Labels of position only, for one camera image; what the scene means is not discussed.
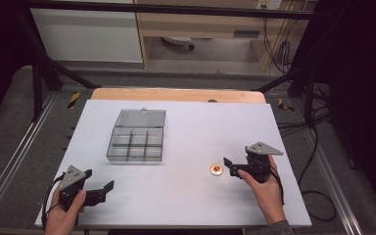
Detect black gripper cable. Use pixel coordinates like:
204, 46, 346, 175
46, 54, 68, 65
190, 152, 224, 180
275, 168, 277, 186
40, 173, 66, 229
269, 165, 286, 207

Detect black floor cable loop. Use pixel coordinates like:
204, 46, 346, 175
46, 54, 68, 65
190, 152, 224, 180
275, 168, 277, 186
297, 125, 338, 223

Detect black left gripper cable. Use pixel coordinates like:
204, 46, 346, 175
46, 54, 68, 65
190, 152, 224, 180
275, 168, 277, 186
40, 173, 66, 229

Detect wooden table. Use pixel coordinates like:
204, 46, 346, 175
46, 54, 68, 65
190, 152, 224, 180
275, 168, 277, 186
90, 87, 267, 105

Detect aluminium floor rail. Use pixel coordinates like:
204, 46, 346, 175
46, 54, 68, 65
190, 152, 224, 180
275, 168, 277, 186
305, 128, 364, 235
0, 92, 58, 214

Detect black metal crossbar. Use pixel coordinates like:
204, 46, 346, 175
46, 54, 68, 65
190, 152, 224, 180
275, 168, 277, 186
19, 1, 321, 20

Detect person's left hand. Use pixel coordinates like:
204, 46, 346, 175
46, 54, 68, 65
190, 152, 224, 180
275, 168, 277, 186
43, 186, 87, 235

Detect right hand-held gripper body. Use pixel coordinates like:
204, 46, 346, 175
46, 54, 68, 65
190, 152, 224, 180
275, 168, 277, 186
244, 141, 284, 184

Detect white cabinet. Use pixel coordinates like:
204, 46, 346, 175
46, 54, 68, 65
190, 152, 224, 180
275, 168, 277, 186
29, 0, 144, 64

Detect bundle of black floor cables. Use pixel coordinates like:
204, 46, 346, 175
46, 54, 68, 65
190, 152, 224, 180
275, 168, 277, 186
276, 82, 332, 137

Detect black metal stand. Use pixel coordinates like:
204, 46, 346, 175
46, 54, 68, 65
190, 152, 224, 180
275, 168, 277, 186
13, 8, 103, 122
256, 48, 319, 129

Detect round gold badge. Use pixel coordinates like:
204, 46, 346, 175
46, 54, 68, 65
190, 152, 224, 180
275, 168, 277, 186
209, 163, 224, 177

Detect hanging black cables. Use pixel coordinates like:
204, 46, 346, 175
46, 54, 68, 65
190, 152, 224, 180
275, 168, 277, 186
262, 16, 303, 74

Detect clear plastic compartment box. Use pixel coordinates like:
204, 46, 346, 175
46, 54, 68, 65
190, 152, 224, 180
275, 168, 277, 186
106, 107, 167, 164

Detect office chair base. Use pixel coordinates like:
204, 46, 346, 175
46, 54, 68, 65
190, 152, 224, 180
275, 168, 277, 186
161, 36, 197, 51

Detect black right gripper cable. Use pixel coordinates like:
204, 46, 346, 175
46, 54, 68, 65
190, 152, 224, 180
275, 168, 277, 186
269, 165, 286, 207

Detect person's right hand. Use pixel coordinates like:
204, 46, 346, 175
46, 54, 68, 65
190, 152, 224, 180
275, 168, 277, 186
237, 155, 287, 226

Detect wooden desk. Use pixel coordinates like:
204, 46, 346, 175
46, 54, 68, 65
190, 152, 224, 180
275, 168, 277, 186
133, 0, 317, 71

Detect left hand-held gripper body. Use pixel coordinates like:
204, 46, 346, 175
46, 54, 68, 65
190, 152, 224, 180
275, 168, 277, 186
58, 164, 94, 211

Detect white wall socket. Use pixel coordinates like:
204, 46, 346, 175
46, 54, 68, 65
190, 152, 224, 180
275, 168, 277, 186
255, 0, 283, 11

